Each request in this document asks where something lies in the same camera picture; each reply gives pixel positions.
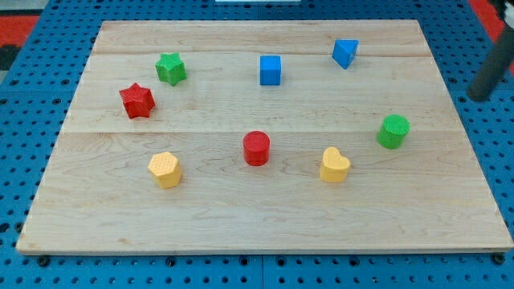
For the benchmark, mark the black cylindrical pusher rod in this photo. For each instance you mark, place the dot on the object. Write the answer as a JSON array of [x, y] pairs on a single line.
[[493, 68]]

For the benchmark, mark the yellow heart block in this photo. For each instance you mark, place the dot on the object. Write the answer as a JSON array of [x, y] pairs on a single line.
[[334, 167]]

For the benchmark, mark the green cylinder block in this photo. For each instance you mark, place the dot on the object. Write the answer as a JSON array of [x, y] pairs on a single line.
[[393, 131]]

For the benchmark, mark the blue triangle block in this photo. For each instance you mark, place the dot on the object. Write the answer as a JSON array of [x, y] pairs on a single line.
[[344, 51]]

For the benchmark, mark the blue cube block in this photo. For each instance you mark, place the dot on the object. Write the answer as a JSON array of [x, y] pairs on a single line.
[[270, 70]]

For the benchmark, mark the red cylinder block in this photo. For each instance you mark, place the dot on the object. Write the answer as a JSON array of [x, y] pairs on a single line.
[[256, 148]]

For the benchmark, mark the wooden board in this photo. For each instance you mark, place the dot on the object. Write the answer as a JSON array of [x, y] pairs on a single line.
[[97, 196]]

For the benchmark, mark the green star block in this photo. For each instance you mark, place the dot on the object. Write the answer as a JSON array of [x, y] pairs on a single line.
[[170, 68]]

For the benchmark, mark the yellow hexagon block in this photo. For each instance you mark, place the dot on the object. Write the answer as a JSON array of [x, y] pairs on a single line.
[[165, 169]]

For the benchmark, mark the red star block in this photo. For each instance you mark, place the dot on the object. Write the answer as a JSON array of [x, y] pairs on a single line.
[[137, 100]]

